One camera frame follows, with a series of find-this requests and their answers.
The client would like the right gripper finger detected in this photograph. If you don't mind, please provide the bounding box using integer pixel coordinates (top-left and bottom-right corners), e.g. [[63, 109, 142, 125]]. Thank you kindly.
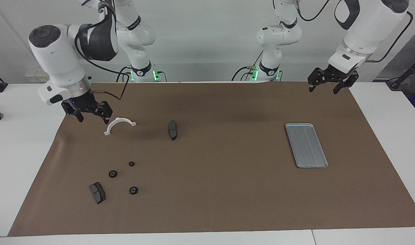
[[94, 101, 113, 125], [61, 102, 85, 123]]

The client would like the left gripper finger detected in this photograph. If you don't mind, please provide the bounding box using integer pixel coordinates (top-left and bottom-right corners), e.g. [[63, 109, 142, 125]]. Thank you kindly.
[[333, 71, 360, 95], [308, 67, 327, 93]]

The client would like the silver metal tray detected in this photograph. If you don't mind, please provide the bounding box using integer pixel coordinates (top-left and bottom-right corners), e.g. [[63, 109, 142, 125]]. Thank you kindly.
[[285, 123, 329, 168]]

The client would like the black tripod stand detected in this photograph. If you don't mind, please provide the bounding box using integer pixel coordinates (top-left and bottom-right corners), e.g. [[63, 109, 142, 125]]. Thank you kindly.
[[386, 56, 415, 91]]

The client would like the long grey brake pad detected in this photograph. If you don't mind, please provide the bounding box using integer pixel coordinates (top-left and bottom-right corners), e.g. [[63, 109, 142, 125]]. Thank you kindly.
[[168, 120, 178, 141]]

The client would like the short grey brake pad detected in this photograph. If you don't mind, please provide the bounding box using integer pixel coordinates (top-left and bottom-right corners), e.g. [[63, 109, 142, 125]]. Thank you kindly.
[[89, 182, 106, 205]]

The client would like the brown table mat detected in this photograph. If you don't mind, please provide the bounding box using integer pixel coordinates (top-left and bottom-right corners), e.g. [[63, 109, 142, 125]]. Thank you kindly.
[[7, 82, 415, 237]]

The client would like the white curved plastic bracket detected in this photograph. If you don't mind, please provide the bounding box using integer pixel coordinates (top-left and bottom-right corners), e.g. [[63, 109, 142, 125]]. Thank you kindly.
[[104, 117, 137, 136]]

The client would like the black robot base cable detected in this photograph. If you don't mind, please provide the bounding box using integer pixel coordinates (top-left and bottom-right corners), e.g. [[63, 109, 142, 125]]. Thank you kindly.
[[231, 51, 265, 81], [116, 66, 132, 83]]

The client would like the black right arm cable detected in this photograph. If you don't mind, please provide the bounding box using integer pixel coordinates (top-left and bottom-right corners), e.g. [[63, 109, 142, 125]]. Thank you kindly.
[[74, 20, 130, 100]]

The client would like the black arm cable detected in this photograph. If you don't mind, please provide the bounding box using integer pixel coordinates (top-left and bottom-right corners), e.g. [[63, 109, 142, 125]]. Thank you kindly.
[[296, 0, 414, 63], [74, 20, 130, 100]]

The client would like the white wall socket box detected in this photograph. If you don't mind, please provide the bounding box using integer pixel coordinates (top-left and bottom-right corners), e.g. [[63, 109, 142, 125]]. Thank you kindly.
[[25, 66, 51, 83]]

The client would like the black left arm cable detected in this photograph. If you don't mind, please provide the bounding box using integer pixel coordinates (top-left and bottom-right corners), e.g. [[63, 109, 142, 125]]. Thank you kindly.
[[296, 0, 414, 63]]

